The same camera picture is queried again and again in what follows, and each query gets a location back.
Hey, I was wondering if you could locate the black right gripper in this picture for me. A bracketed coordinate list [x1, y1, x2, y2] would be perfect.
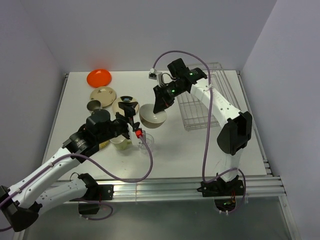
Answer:
[153, 81, 186, 114]

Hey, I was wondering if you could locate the beige plate black spot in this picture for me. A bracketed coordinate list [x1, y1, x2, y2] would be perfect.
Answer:
[111, 95, 140, 116]

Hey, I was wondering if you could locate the metal tumbler cup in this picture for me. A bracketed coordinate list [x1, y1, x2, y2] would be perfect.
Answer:
[86, 99, 103, 115]

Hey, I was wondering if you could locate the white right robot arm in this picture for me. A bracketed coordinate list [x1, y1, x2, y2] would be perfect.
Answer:
[148, 58, 253, 195]

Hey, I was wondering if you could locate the wire dish rack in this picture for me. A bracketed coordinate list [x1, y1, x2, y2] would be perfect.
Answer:
[177, 62, 248, 131]

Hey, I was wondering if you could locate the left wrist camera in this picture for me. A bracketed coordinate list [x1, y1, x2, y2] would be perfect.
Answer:
[127, 122, 146, 146]

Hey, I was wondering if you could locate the clear plastic cup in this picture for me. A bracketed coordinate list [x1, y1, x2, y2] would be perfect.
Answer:
[137, 133, 155, 155]

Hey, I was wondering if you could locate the beige floral plate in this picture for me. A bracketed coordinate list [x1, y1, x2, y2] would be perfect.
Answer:
[89, 86, 117, 108]

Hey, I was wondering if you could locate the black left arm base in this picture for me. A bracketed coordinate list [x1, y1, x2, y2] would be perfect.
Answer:
[70, 184, 114, 221]

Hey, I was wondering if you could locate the beige ceramic bowl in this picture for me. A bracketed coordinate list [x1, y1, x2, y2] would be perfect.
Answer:
[139, 103, 167, 129]

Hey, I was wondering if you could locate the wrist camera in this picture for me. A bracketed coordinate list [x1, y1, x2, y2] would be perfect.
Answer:
[148, 68, 164, 86]
[127, 122, 146, 146]

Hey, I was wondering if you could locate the pale green mug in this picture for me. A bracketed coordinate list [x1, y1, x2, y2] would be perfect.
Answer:
[110, 135, 132, 151]

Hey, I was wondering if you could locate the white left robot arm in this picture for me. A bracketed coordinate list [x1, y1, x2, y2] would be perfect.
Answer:
[0, 101, 142, 232]

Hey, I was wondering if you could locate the orange plastic plate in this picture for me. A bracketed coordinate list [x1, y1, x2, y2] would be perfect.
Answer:
[86, 69, 112, 88]

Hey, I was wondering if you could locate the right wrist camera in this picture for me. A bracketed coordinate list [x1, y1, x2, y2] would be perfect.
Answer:
[148, 68, 164, 86]

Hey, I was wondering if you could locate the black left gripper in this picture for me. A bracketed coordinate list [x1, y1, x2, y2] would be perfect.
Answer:
[96, 101, 140, 144]

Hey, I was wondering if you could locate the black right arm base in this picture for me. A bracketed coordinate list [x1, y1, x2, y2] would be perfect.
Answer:
[196, 175, 247, 213]

